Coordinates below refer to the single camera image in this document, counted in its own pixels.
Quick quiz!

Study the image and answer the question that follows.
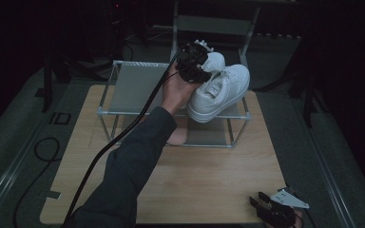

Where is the black stand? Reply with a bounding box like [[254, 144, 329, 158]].
[[40, 47, 108, 114], [253, 31, 331, 129]]

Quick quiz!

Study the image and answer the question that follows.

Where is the grey metal shoe rack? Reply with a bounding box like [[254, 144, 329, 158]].
[[95, 60, 252, 150]]

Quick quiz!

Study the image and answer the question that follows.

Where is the person's right hand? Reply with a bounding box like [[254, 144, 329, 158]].
[[265, 209, 304, 228]]

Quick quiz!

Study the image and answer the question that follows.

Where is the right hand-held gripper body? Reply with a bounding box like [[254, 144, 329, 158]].
[[256, 186, 311, 228]]

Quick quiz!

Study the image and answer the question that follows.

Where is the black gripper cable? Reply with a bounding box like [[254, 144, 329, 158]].
[[61, 45, 188, 228], [303, 208, 318, 228]]

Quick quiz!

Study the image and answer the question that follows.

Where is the white metal desk frame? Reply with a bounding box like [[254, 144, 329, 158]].
[[168, 0, 261, 80]]

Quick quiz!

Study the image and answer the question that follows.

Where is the pink slipper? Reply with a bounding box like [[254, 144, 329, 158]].
[[165, 117, 190, 147]]

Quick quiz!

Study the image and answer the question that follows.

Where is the person's left hand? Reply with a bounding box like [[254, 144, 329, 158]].
[[160, 64, 204, 116]]

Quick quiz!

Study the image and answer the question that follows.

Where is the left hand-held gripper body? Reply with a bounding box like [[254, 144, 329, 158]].
[[175, 39, 215, 84]]

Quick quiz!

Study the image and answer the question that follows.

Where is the black floor cable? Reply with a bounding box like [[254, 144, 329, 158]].
[[11, 136, 62, 228]]

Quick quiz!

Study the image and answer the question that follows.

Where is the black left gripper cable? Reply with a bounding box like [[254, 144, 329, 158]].
[[61, 45, 188, 228]]

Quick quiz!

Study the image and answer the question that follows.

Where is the white sneaker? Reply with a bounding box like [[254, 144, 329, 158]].
[[186, 64, 251, 124], [201, 50, 227, 76]]

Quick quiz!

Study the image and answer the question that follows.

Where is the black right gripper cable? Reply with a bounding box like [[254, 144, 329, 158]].
[[303, 208, 318, 228]]

